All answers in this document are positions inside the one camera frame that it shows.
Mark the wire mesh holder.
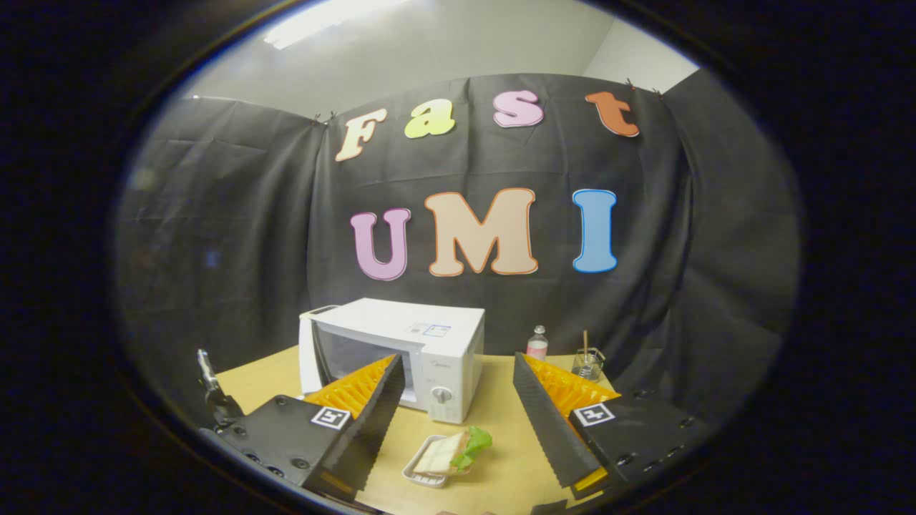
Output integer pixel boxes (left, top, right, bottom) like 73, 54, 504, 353
571, 348, 606, 382

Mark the white microwave oven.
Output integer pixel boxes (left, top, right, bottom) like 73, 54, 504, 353
298, 298, 486, 425

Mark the lettuce sandwich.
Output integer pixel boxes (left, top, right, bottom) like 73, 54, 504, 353
414, 426, 493, 479

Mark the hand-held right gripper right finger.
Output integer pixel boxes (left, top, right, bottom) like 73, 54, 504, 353
512, 352, 709, 501

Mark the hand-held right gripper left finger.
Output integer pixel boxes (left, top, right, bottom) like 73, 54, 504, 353
215, 354, 407, 501

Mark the white foam tray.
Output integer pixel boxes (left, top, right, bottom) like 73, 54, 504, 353
402, 435, 466, 489

